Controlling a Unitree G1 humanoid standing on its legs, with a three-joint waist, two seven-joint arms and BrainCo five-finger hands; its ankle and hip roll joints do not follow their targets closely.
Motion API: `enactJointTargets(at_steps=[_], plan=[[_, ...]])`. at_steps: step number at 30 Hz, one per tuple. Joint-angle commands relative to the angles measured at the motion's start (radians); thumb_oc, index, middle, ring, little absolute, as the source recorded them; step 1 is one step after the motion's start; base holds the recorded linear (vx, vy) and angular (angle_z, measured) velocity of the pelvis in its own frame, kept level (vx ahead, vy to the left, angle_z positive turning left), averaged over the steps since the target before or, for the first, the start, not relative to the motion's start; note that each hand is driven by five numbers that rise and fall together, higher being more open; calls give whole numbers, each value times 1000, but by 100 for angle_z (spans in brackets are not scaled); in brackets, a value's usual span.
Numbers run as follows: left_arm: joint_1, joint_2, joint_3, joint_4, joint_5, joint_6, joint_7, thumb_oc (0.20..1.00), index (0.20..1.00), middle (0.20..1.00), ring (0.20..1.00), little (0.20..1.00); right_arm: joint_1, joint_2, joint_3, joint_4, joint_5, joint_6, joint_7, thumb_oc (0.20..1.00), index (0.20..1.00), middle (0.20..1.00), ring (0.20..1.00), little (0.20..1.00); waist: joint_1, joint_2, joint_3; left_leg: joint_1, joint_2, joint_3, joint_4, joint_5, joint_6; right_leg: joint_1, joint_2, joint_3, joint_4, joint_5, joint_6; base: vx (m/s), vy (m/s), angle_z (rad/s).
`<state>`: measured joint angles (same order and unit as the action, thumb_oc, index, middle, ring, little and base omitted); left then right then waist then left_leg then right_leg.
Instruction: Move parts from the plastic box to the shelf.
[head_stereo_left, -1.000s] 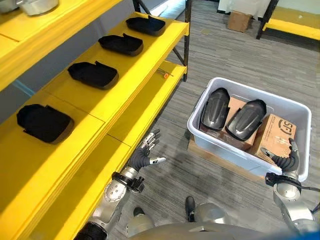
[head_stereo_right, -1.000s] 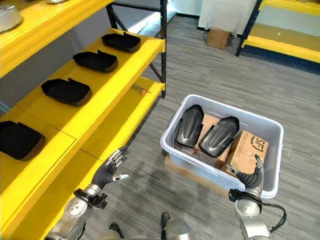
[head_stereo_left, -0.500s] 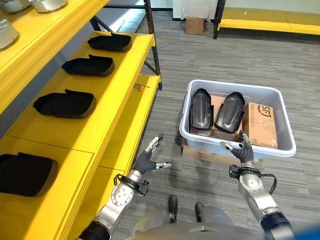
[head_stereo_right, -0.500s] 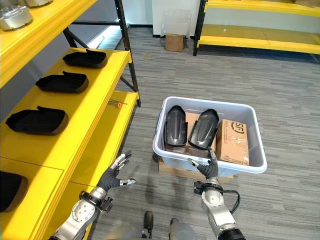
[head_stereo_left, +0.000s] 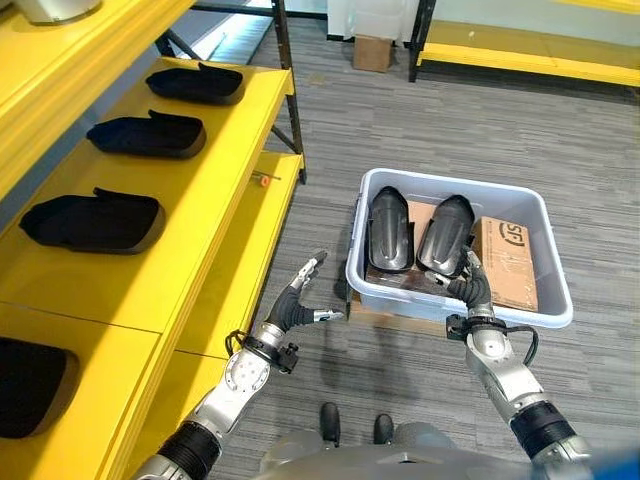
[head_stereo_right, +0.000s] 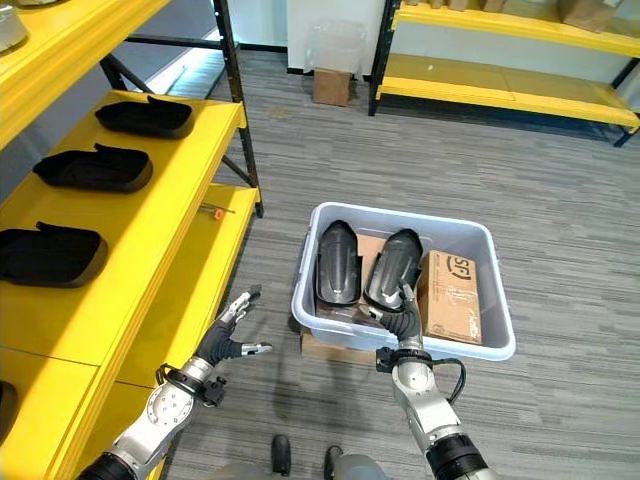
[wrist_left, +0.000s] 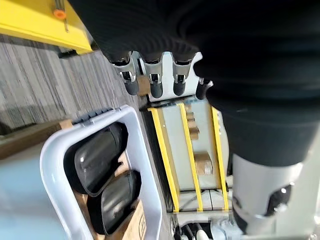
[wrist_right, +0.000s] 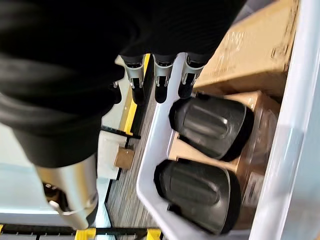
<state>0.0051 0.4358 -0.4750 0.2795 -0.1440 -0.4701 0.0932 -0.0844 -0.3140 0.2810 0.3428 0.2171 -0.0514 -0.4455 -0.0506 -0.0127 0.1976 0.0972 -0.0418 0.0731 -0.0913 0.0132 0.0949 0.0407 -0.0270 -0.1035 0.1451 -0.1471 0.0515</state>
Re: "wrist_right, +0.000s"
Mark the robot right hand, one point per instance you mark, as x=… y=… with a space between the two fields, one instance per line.
x=75 y=50

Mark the large flat cardboard box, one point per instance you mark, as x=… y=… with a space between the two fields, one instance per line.
x=250 y=50

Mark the white plastic box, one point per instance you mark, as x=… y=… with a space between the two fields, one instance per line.
x=295 y=150

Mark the white rectangular block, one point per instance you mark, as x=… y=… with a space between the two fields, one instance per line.
x=107 y=152

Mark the small brown cardboard piece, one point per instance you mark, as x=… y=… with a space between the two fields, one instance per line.
x=124 y=158

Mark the black sole-shaped part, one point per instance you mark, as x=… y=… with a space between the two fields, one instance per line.
x=197 y=192
x=212 y=125

